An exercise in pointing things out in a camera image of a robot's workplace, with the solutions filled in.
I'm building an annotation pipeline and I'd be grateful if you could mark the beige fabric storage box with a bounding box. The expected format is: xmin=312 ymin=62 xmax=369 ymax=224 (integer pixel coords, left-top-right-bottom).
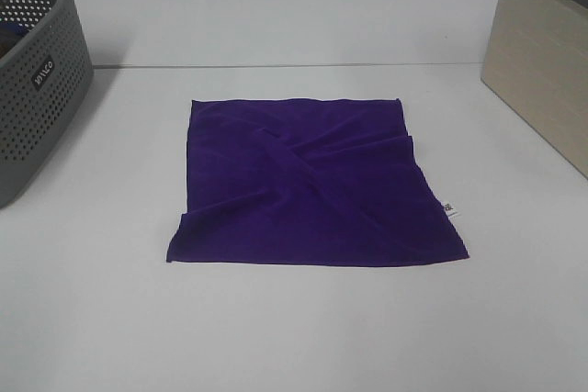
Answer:
xmin=481 ymin=0 xmax=587 ymax=174

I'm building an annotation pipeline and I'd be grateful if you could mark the grey perforated plastic basket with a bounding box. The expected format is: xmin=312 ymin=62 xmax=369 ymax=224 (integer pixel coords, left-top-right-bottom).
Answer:
xmin=1 ymin=0 xmax=94 ymax=206

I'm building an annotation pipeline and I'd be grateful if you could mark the dark cloth inside basket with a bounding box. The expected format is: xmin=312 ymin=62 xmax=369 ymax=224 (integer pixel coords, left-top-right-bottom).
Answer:
xmin=0 ymin=21 xmax=28 ymax=57

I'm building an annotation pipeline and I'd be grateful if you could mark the purple microfibre towel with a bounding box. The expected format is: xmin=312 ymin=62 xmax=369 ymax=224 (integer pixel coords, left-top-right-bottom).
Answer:
xmin=166 ymin=98 xmax=469 ymax=267

